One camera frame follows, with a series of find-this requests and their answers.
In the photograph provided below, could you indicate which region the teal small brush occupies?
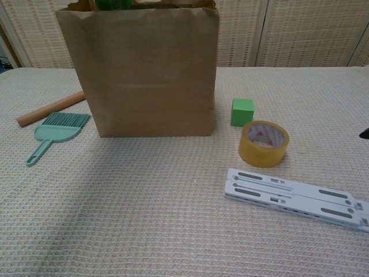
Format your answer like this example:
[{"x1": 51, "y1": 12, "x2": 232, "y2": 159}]
[{"x1": 25, "y1": 112, "x2": 92, "y2": 168}]

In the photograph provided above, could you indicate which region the clear packing tape roll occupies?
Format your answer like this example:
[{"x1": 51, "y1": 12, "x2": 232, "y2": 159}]
[{"x1": 238, "y1": 120, "x2": 290, "y2": 168}]

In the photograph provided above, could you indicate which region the green cube block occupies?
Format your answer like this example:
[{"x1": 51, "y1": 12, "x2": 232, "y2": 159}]
[{"x1": 230, "y1": 98, "x2": 255, "y2": 127}]

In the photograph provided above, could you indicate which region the green chip can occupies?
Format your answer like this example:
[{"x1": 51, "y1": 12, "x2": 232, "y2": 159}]
[{"x1": 93, "y1": 0, "x2": 133, "y2": 11}]

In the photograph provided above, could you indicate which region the woven folding screen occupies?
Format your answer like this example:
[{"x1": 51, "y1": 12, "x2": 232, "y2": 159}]
[{"x1": 0, "y1": 0, "x2": 369, "y2": 69}]

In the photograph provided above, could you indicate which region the brown paper bag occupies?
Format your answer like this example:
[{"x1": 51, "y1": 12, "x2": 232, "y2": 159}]
[{"x1": 54, "y1": 0, "x2": 220, "y2": 138}]

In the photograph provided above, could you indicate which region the white folding laptop stand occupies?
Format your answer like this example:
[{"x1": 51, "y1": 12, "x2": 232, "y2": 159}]
[{"x1": 223, "y1": 168, "x2": 369, "y2": 233}]

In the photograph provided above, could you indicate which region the wooden rod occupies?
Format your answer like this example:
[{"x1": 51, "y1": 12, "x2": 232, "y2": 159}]
[{"x1": 16, "y1": 91, "x2": 86, "y2": 127}]

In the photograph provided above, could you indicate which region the beige woven tablecloth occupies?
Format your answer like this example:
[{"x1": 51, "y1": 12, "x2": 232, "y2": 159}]
[{"x1": 0, "y1": 66, "x2": 369, "y2": 277}]

